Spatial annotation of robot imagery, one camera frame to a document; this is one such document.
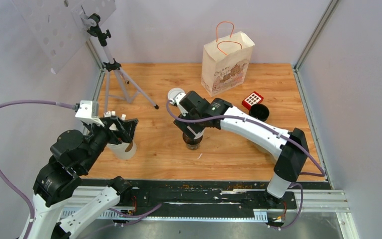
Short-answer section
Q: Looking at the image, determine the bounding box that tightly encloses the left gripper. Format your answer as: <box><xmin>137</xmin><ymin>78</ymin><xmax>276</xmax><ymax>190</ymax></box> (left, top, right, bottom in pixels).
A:
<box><xmin>80</xmin><ymin>113</ymin><xmax>139</xmax><ymax>171</ymax></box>

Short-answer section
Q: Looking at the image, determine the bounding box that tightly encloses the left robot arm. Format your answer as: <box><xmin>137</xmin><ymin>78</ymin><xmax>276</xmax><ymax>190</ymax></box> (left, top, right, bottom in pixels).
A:
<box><xmin>20</xmin><ymin>116</ymin><xmax>139</xmax><ymax>239</ymax></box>

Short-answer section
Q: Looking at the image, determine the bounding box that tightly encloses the white lid stack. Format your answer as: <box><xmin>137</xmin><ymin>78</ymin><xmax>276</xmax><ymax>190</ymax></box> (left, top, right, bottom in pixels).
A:
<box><xmin>167</xmin><ymin>88</ymin><xmax>185</xmax><ymax>101</ymax></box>

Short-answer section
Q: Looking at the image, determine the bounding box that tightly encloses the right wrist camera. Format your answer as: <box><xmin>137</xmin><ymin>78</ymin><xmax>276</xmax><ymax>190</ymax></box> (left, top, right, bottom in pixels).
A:
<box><xmin>173</xmin><ymin>93</ymin><xmax>188</xmax><ymax>116</ymax></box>

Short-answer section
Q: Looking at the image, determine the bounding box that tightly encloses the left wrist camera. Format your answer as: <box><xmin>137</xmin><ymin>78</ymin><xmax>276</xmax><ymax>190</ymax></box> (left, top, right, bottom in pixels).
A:
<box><xmin>75</xmin><ymin>100</ymin><xmax>102</xmax><ymax>125</ymax></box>

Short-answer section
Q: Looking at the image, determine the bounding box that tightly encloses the red box with white grid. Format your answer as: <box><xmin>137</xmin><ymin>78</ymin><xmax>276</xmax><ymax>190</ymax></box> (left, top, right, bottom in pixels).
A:
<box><xmin>241</xmin><ymin>91</ymin><xmax>264</xmax><ymax>110</ymax></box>

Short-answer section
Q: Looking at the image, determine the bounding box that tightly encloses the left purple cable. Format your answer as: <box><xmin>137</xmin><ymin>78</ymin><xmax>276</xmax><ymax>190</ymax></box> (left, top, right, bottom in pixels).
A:
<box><xmin>0</xmin><ymin>100</ymin><xmax>162</xmax><ymax>239</ymax></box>

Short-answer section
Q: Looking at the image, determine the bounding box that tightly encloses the white cup with paper sleeves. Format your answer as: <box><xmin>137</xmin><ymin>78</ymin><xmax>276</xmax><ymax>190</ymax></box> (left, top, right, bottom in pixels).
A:
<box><xmin>106</xmin><ymin>110</ymin><xmax>138</xmax><ymax>161</ymax></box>

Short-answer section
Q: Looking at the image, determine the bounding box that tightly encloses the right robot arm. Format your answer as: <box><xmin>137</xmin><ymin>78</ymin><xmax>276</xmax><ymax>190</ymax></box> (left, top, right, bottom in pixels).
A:
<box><xmin>168</xmin><ymin>88</ymin><xmax>309</xmax><ymax>208</ymax></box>

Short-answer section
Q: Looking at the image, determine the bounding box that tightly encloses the dark coffee cup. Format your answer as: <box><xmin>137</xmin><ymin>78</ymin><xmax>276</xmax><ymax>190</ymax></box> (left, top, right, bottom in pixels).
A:
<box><xmin>182</xmin><ymin>133</ymin><xmax>203</xmax><ymax>150</ymax></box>

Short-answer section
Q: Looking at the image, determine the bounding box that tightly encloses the grey tripod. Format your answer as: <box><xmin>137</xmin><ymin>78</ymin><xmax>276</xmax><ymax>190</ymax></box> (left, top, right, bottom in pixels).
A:
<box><xmin>82</xmin><ymin>13</ymin><xmax>159</xmax><ymax>112</ymax></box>

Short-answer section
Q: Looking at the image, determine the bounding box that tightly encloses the white perforated panel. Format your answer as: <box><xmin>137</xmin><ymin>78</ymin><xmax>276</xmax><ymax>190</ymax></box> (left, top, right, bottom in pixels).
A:
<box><xmin>13</xmin><ymin>0</ymin><xmax>116</xmax><ymax>74</ymax></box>

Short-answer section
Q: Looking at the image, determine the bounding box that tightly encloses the black cup stack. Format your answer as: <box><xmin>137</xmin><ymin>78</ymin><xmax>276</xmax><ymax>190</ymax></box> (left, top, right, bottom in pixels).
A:
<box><xmin>248</xmin><ymin>104</ymin><xmax>270</xmax><ymax>122</ymax></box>

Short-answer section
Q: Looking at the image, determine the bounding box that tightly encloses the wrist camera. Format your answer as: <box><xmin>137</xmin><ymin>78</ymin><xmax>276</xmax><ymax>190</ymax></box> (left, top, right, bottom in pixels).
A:
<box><xmin>173</xmin><ymin>93</ymin><xmax>188</xmax><ymax>116</ymax></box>
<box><xmin>75</xmin><ymin>100</ymin><xmax>102</xmax><ymax>125</ymax></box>

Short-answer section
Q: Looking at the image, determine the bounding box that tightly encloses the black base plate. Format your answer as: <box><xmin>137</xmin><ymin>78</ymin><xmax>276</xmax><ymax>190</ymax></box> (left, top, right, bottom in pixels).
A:
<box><xmin>98</xmin><ymin>179</ymin><xmax>298</xmax><ymax>220</ymax></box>

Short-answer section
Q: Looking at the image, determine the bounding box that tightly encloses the paper bag with orange handles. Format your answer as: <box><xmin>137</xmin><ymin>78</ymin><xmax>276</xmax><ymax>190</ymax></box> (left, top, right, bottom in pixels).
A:
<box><xmin>201</xmin><ymin>21</ymin><xmax>255</xmax><ymax>97</ymax></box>

